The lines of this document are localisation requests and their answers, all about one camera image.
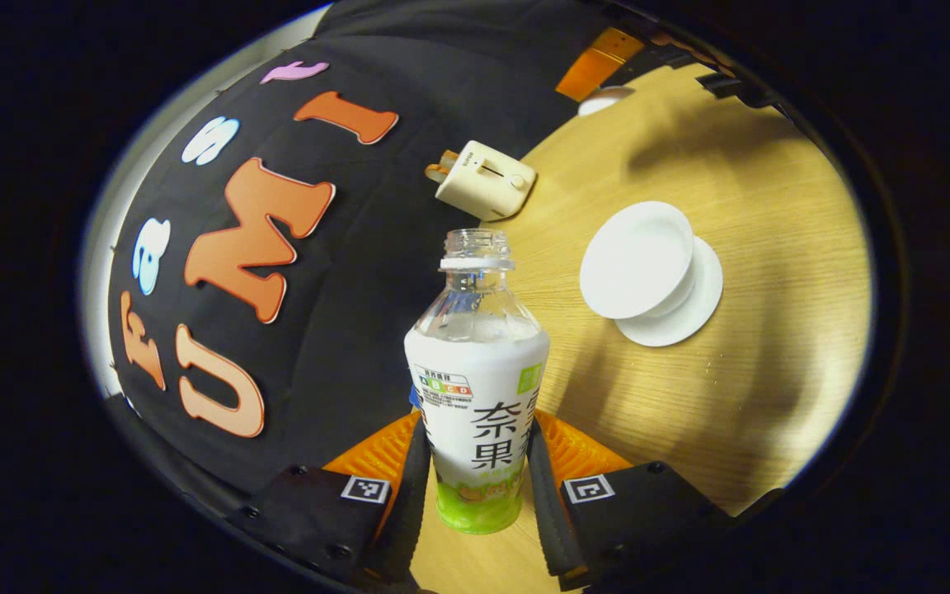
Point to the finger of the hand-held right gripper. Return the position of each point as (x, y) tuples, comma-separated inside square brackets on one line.
[(599, 62)]

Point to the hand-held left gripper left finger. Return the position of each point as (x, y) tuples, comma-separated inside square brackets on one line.
[(310, 516)]

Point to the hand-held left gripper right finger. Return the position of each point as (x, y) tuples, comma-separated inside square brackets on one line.
[(640, 511)]

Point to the white teacup lid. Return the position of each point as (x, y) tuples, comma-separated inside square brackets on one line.
[(603, 103)]

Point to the white teacup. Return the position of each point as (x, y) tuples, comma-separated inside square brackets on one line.
[(636, 260)]

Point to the clear white-labelled water bottle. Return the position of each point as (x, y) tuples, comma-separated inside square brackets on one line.
[(475, 388)]

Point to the white toaster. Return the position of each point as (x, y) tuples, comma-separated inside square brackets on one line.
[(487, 181)]

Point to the toasted bread slice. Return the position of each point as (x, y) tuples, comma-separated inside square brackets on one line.
[(442, 165)]

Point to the white saucer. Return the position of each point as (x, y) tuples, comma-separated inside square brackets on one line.
[(689, 322)]

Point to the black backdrop cloth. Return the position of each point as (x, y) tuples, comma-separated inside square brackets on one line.
[(376, 272)]

